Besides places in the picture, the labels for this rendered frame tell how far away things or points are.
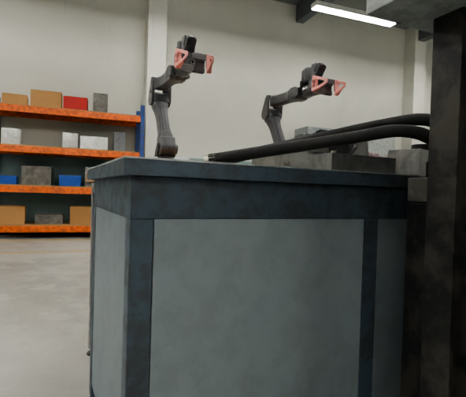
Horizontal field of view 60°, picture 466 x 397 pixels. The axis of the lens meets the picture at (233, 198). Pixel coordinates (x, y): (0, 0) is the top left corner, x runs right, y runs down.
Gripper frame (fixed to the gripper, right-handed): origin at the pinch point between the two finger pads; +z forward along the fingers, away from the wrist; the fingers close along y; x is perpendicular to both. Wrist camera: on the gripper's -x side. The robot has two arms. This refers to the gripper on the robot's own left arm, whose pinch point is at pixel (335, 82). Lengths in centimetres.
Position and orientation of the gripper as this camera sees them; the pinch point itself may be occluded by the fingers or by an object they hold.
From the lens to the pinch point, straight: 178.3
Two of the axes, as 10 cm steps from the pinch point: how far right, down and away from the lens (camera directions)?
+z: 4.4, 0.4, -9.0
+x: -0.4, 10.0, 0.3
